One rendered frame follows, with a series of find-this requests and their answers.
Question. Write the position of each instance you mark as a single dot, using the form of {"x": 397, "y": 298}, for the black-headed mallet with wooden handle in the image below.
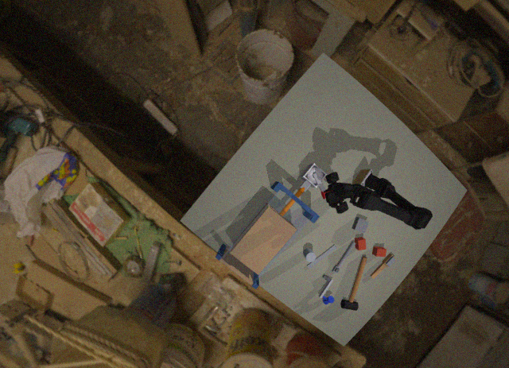
{"x": 350, "y": 303}

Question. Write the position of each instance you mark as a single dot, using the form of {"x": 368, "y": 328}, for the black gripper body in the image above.
{"x": 332, "y": 179}

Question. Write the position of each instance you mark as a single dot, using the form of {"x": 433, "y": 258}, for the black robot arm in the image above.
{"x": 416, "y": 217}

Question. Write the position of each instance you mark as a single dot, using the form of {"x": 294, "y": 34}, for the grey cylinder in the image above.
{"x": 309, "y": 255}

